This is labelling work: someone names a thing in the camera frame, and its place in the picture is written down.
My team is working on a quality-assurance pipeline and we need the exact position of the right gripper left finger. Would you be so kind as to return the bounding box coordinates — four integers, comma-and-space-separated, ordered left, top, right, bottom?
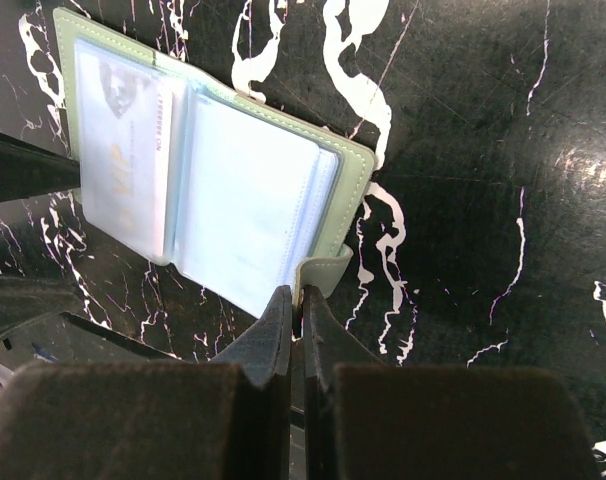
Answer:
0, 286, 293, 479

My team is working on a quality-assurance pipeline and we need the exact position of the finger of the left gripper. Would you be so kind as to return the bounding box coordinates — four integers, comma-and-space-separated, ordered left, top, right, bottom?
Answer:
0, 133, 80, 203
0, 275, 172, 360

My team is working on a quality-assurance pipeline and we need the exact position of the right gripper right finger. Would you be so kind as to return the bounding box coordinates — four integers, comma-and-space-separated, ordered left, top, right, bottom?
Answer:
302, 286, 600, 479

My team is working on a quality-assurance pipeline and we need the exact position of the green card holder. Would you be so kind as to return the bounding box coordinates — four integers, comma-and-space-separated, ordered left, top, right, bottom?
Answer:
53, 7, 375, 316

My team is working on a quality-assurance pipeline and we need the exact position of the white VIP card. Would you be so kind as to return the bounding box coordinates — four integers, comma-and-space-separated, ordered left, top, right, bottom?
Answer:
74, 40, 174, 264

